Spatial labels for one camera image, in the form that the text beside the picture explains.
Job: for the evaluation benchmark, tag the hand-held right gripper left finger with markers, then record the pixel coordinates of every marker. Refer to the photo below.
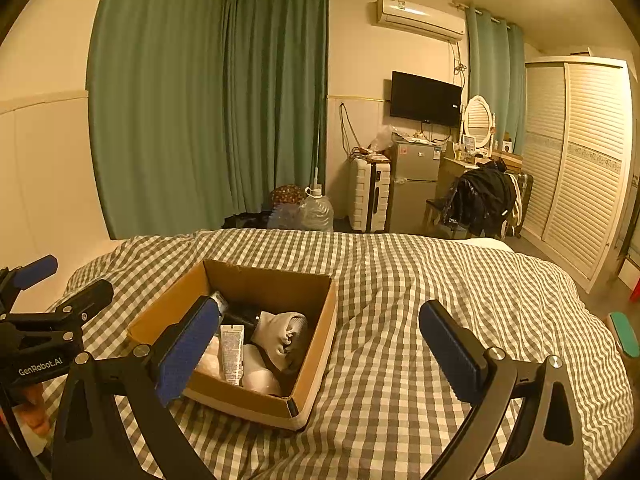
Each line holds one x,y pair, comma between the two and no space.
192,355

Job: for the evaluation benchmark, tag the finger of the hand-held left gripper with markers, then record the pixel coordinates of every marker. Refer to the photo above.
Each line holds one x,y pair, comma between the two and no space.
90,297
35,267

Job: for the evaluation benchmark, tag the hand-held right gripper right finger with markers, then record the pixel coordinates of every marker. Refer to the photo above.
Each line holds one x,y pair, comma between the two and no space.
450,350

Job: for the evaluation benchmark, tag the white squeeze tube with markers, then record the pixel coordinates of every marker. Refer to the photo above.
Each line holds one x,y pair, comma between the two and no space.
232,355

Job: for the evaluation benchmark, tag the white sock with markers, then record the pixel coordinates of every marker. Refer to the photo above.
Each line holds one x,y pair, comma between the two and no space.
280,340
260,377

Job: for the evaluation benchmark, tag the brown cardboard box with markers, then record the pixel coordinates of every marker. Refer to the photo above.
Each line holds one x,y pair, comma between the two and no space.
310,350

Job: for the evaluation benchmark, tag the person's left hand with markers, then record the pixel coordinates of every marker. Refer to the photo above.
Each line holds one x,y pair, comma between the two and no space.
35,412

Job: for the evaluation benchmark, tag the grey checkered blanket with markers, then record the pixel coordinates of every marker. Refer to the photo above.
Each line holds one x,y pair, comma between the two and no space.
400,280

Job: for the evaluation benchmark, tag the white bed sheet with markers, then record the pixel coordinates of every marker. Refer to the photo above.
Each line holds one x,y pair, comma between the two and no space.
480,243

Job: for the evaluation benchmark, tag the dark floor bag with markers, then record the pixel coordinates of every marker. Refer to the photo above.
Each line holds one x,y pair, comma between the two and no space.
245,220

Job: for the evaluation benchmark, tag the black jacket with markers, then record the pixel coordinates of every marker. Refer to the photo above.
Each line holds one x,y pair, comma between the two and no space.
482,197

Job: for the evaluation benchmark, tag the clear plastic bottle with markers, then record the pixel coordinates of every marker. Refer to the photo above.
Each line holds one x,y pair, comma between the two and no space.
283,216

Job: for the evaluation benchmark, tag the chair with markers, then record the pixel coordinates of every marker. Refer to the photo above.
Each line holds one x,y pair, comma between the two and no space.
522,200

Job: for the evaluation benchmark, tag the silver fridge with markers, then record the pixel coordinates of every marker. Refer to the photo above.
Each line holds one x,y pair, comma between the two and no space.
415,185

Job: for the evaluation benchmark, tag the white suitcase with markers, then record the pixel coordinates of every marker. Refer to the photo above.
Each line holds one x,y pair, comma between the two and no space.
367,195

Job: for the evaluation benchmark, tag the teal rounded object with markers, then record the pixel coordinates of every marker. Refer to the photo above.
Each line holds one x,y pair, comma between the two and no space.
625,332

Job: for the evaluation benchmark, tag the wooden vanity desk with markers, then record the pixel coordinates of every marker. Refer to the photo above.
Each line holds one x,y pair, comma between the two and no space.
450,170

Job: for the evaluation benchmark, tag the patterned round bag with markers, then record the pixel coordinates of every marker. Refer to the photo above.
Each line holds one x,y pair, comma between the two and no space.
286,194

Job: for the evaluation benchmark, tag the clear water jug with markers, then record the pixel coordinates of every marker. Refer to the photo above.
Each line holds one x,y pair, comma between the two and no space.
317,212

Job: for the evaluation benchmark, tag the green curtain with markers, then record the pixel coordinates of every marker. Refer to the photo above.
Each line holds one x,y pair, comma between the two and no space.
275,100
160,100
492,70

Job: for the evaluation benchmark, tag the white louvered wardrobe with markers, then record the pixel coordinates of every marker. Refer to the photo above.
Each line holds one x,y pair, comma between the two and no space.
580,170

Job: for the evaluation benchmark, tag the clear plastic bag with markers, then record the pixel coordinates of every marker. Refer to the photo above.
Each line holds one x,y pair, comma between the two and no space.
384,137

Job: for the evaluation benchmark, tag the white oval vanity mirror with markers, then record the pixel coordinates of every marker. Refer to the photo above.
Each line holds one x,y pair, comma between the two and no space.
477,117

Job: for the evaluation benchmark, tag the white air conditioner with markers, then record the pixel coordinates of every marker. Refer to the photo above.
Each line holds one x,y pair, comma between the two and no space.
420,17

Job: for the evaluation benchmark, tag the black wall television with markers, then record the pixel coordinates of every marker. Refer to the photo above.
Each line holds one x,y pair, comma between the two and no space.
425,99

